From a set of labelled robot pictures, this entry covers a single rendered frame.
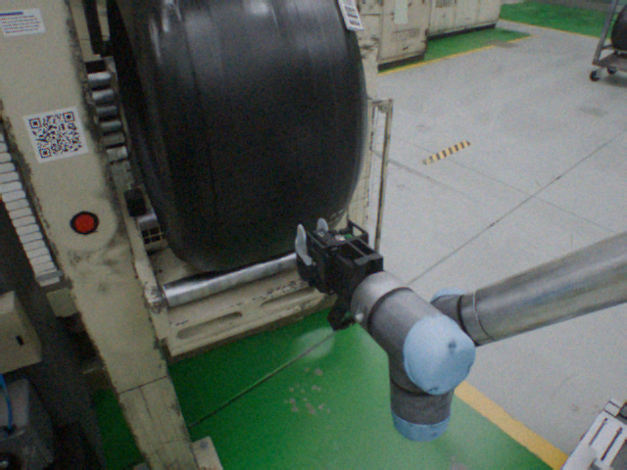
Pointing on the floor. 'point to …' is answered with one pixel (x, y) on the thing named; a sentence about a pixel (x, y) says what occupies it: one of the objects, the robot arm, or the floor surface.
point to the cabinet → (404, 32)
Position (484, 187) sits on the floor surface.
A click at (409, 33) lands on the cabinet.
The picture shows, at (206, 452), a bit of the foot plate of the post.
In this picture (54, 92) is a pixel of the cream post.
